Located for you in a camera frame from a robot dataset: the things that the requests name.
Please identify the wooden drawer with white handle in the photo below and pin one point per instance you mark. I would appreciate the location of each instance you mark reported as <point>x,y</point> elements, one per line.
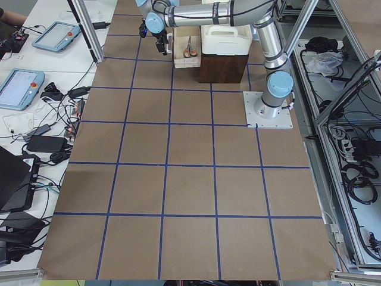
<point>185,47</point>

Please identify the white plastic tray bin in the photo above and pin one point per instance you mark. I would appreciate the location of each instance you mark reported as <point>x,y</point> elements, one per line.
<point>226,40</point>

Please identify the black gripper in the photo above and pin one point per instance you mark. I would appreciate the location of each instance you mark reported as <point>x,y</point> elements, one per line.
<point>158,36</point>

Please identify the aluminium frame post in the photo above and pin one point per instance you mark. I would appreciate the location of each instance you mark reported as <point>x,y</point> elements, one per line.
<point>82,17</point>

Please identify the dark brown wooden cabinet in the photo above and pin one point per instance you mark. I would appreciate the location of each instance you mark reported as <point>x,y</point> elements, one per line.
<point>222,68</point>

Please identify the black power brick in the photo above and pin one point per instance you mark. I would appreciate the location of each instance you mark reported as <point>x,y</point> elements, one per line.
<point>46,144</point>

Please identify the white crumpled cloth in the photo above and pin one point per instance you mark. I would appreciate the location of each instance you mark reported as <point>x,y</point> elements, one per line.
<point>326,63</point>

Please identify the grey orange scissors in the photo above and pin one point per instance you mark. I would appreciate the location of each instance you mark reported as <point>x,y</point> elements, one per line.
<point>189,52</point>

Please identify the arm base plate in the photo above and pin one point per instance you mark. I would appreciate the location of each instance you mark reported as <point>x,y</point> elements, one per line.
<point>261,116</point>

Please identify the blue teach pendant far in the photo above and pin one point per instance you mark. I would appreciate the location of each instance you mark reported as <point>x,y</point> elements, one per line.
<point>57,36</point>

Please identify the blue teach pendant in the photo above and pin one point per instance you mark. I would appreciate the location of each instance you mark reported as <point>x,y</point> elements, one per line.
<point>20,87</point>
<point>57,36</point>

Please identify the blue teach pendant near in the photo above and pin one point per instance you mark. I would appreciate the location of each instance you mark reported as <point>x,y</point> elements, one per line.
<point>20,87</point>

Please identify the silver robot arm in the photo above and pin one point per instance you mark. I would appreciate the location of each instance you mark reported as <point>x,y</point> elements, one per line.
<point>257,14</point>

